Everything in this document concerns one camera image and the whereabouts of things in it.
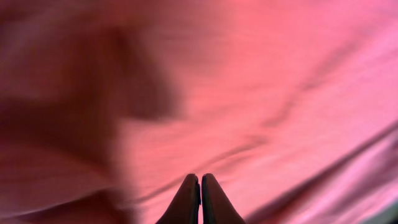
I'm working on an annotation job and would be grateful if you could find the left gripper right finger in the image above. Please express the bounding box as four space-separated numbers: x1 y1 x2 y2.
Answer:
201 173 246 224

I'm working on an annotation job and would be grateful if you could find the coral red t-shirt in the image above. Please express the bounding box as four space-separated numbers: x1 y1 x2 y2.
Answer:
1 1 397 223

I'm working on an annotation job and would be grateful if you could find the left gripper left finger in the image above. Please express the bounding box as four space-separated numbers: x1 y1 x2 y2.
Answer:
156 174 201 224

